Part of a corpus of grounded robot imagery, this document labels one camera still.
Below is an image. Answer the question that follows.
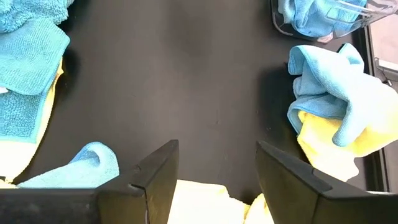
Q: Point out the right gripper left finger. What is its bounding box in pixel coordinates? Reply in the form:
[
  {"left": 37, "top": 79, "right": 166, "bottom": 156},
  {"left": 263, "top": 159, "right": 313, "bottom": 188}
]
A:
[{"left": 96, "top": 139, "right": 180, "bottom": 224}]

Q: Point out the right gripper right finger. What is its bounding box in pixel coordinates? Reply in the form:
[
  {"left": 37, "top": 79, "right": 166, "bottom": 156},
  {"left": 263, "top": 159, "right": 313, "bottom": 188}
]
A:
[{"left": 256, "top": 140, "right": 398, "bottom": 224}]

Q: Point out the yellow microfiber towel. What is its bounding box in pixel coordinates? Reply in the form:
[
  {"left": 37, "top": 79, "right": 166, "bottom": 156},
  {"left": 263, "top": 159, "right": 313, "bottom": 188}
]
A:
[
  {"left": 0, "top": 60, "right": 65, "bottom": 183},
  {"left": 297, "top": 110, "right": 398, "bottom": 183},
  {"left": 167, "top": 179, "right": 275, "bottom": 224}
]

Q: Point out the light blue microfiber towel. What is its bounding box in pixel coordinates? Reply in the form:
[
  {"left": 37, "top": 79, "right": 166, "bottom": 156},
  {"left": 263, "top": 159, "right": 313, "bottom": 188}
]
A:
[
  {"left": 286, "top": 42, "right": 398, "bottom": 147},
  {"left": 17, "top": 141, "right": 121, "bottom": 189}
]

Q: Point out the clear plastic bin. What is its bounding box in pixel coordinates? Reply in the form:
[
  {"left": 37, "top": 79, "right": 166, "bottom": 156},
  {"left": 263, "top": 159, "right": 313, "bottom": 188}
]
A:
[{"left": 277, "top": 0, "right": 369, "bottom": 39}]

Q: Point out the teal microfiber towel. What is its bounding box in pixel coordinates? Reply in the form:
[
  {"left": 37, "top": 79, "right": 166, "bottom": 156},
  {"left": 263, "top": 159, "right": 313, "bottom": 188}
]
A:
[
  {"left": 0, "top": 17, "right": 72, "bottom": 144},
  {"left": 0, "top": 0, "right": 75, "bottom": 34}
]

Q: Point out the clear plastic basket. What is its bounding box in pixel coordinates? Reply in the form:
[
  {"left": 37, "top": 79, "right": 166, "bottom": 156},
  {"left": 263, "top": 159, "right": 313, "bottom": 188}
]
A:
[{"left": 269, "top": 0, "right": 398, "bottom": 43}]

